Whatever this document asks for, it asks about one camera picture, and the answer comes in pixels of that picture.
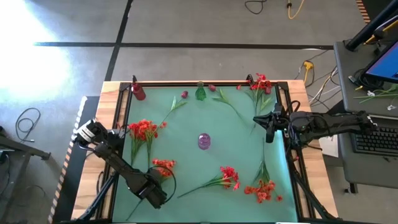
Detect purple ribbed glass vase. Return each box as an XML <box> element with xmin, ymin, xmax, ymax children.
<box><xmin>197</xmin><ymin>133</ymin><xmax>211</xmax><ymax>151</ymax></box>

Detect orange artificial flower bunch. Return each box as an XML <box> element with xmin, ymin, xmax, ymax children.
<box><xmin>243</xmin><ymin>138</ymin><xmax>284</xmax><ymax>205</ymax></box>
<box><xmin>144</xmin><ymin>119</ymin><xmax>169</xmax><ymax>170</ymax></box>
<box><xmin>126</xmin><ymin>157</ymin><xmax>177</xmax><ymax>221</ymax></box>

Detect yellow floor cable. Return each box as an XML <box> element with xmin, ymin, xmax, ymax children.
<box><xmin>286</xmin><ymin>0</ymin><xmax>307</xmax><ymax>20</ymax></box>

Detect black floor cable loop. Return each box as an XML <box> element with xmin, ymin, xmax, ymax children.
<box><xmin>244</xmin><ymin>0</ymin><xmax>269</xmax><ymax>16</ymax></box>

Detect black aluminium table frame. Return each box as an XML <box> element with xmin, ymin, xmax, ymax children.
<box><xmin>60</xmin><ymin>80</ymin><xmax>343</xmax><ymax>224</ymax></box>

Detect black floor cable coil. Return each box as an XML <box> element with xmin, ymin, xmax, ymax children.
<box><xmin>14</xmin><ymin>107</ymin><xmax>42</xmax><ymax>143</ymax></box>

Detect red ribbed glass vase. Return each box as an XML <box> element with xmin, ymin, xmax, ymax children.
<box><xmin>131</xmin><ymin>81</ymin><xmax>147</xmax><ymax>101</ymax></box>

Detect grey stand base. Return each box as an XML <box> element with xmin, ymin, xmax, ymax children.
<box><xmin>0</xmin><ymin>126</ymin><xmax>52</xmax><ymax>224</ymax></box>

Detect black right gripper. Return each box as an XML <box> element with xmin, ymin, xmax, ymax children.
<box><xmin>252</xmin><ymin>102</ymin><xmax>295</xmax><ymax>144</ymax></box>

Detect black keyboard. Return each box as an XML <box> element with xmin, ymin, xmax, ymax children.
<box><xmin>350</xmin><ymin>123</ymin><xmax>398</xmax><ymax>157</ymax></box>

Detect black monitor pole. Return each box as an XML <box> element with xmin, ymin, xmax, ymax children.
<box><xmin>345</xmin><ymin>0</ymin><xmax>398</xmax><ymax>52</ymax></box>

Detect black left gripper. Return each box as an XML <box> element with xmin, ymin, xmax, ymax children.
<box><xmin>132</xmin><ymin>174</ymin><xmax>169</xmax><ymax>210</ymax></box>

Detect black desk cable tangle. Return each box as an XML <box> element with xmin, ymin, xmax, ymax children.
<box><xmin>348</xmin><ymin>67</ymin><xmax>379</xmax><ymax>91</ymax></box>

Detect green glass vase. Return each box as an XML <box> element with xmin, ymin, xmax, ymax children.
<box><xmin>195</xmin><ymin>81</ymin><xmax>208</xmax><ymax>101</ymax></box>

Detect black floor mat striped edge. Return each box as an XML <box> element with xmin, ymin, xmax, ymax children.
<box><xmin>47</xmin><ymin>95</ymin><xmax>101</xmax><ymax>224</ymax></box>

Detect white cable bundle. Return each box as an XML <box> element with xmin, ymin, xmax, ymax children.
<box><xmin>309</xmin><ymin>67</ymin><xmax>341</xmax><ymax>106</ymax></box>

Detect computer monitor blue screen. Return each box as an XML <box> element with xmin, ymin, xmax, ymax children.
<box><xmin>363</xmin><ymin>39</ymin><xmax>398</xmax><ymax>84</ymax></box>

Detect grey desk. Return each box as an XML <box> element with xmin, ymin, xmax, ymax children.
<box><xmin>333</xmin><ymin>39</ymin><xmax>398</xmax><ymax>190</ymax></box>

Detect yellow cable plug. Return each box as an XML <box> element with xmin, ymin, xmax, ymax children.
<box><xmin>303</xmin><ymin>60</ymin><xmax>315</xmax><ymax>78</ymax></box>

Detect white paper sheet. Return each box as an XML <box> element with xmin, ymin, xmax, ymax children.
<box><xmin>318</xmin><ymin>135</ymin><xmax>340</xmax><ymax>159</ymax></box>

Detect spare green flower stems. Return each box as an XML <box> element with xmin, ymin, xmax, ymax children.
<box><xmin>353</xmin><ymin>83</ymin><xmax>398</xmax><ymax>105</ymax></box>

